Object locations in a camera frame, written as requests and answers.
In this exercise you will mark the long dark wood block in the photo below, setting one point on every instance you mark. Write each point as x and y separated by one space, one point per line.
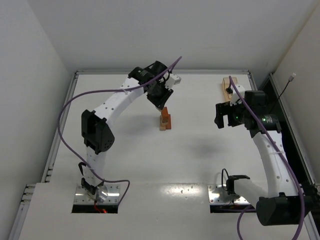
169 123

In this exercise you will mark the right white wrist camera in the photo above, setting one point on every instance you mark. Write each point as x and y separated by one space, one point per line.
239 90

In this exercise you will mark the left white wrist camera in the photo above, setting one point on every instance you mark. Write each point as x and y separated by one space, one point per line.
172 80

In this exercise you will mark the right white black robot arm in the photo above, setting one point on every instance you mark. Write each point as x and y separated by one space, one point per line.
281 203

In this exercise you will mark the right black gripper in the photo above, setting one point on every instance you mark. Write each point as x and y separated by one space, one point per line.
225 113

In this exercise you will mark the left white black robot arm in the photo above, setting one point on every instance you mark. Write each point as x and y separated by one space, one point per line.
154 82

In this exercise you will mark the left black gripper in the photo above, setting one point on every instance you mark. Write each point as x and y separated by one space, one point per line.
160 94

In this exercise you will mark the aluminium table frame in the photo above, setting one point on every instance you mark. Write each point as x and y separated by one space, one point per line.
218 174

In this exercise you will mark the long light wood block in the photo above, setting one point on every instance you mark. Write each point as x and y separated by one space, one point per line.
163 126

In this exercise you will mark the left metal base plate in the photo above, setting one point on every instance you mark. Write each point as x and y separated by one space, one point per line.
108 194

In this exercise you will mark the metal base plate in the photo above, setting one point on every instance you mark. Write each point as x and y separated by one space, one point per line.
219 197
108 194

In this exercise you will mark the transparent orange plastic tray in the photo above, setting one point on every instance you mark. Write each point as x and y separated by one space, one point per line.
225 85

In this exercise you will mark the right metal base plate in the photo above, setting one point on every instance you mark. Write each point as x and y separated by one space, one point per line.
219 197

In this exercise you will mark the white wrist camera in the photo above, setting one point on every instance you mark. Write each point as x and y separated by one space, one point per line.
172 80
239 90

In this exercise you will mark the small dark wood cube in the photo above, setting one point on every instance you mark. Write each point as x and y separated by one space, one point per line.
164 113

